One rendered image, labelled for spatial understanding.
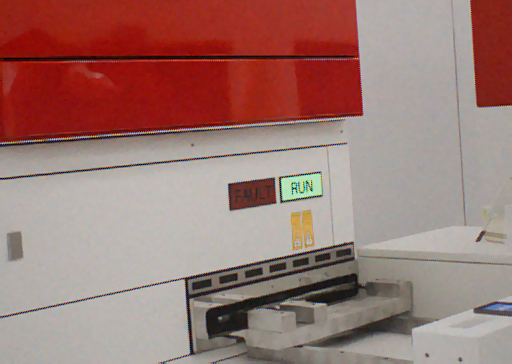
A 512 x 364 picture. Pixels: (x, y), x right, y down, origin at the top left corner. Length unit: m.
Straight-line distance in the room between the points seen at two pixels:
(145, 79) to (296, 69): 0.35
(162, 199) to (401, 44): 3.14
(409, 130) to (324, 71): 2.84
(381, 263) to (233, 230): 0.35
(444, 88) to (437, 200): 0.54
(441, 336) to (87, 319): 0.59
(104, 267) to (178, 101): 0.29
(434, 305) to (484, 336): 0.70
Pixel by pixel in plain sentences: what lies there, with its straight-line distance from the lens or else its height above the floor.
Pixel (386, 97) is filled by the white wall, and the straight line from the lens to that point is 4.58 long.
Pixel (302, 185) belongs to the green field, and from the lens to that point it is 1.90.
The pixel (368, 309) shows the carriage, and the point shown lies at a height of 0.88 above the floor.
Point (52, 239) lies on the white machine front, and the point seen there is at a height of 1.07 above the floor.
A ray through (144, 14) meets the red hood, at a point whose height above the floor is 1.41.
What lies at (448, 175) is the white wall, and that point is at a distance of 4.97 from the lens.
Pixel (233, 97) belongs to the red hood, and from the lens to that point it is 1.71.
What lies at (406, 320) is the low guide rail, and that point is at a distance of 1.88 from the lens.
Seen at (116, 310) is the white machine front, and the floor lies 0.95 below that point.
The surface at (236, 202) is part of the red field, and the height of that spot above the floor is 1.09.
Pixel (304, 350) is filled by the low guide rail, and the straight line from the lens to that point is 1.69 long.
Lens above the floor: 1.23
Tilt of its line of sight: 3 degrees down
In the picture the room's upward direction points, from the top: 4 degrees counter-clockwise
